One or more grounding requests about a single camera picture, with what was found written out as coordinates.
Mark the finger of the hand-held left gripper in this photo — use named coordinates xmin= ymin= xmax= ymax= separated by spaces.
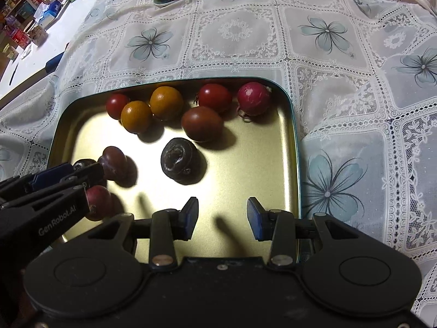
xmin=0 ymin=163 xmax=105 ymax=194
xmin=0 ymin=183 xmax=87 ymax=212

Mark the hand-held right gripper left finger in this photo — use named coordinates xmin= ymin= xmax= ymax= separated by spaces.
xmin=88 ymin=196 xmax=200 ymax=270

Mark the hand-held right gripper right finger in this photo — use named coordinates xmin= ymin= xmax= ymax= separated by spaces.
xmin=247 ymin=196 xmax=361 ymax=270

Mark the dark round fruit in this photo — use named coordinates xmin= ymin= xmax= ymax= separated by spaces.
xmin=72 ymin=159 xmax=99 ymax=171

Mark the gold metal tray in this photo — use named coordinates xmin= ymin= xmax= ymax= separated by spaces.
xmin=45 ymin=77 xmax=303 ymax=270

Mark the small reddish purple fruit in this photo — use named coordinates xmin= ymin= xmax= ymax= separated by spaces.
xmin=84 ymin=185 xmax=115 ymax=222

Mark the black water chestnut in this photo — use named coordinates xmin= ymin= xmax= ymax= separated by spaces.
xmin=161 ymin=137 xmax=198 ymax=176

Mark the brown red cherry tomato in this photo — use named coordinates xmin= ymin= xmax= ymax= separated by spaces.
xmin=181 ymin=106 xmax=225 ymax=143

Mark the orange cherry tomato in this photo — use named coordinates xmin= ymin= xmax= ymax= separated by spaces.
xmin=120 ymin=100 xmax=154 ymax=134
xmin=149 ymin=86 xmax=185 ymax=121

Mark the blue object at table edge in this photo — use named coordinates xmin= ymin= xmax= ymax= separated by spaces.
xmin=45 ymin=52 xmax=66 ymax=73

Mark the pink red radish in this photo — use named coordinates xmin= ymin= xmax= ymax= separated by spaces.
xmin=237 ymin=81 xmax=273 ymax=121

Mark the red cherry tomato with stem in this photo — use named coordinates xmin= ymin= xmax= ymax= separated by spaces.
xmin=194 ymin=83 xmax=233 ymax=113

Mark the red box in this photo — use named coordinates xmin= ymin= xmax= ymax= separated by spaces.
xmin=11 ymin=28 xmax=32 ymax=49

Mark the blue tissue box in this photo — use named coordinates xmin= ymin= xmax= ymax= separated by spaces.
xmin=33 ymin=1 xmax=61 ymax=28

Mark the white lace floral tablecloth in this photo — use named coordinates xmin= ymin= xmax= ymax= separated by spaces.
xmin=0 ymin=0 xmax=437 ymax=318

